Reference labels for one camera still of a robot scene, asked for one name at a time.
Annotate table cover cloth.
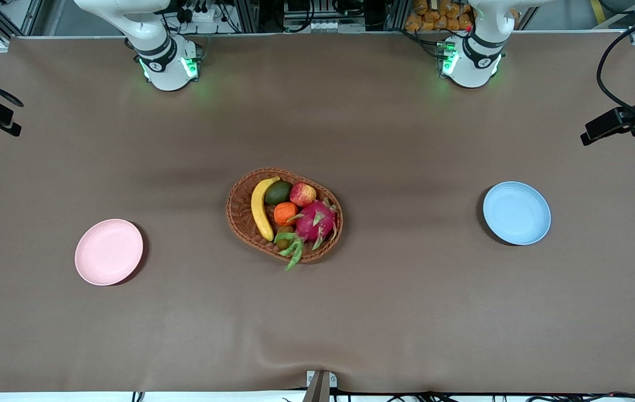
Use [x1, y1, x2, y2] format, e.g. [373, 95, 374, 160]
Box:
[0, 31, 635, 394]

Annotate light blue plate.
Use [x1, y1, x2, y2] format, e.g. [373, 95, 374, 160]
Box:
[483, 181, 552, 246]

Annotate green avocado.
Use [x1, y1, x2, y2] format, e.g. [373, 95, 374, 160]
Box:
[264, 180, 294, 205]

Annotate bag of orange items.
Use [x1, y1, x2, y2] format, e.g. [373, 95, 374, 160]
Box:
[405, 0, 474, 32]

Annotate yellow banana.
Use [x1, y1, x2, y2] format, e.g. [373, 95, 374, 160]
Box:
[251, 176, 281, 242]

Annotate pink plate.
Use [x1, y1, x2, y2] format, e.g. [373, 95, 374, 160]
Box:
[75, 218, 144, 286]

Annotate brown kiwi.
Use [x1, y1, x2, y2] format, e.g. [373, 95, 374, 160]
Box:
[276, 224, 296, 250]

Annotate black control box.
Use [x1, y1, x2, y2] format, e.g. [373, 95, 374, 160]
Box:
[283, 0, 371, 33]

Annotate red yellow apple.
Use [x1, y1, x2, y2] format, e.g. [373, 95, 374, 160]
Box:
[290, 183, 317, 208]

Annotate orange tangerine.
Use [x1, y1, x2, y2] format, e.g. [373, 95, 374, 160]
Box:
[273, 202, 299, 226]

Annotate brown wicker basket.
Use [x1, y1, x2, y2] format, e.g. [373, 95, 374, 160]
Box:
[226, 167, 344, 264]

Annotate white power strip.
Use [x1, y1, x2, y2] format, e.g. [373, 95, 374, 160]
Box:
[175, 0, 223, 23]

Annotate metal table clamp bracket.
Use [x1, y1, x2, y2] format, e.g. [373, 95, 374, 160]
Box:
[302, 370, 338, 402]

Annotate pink dragon fruit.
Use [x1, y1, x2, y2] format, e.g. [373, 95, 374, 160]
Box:
[274, 199, 338, 272]

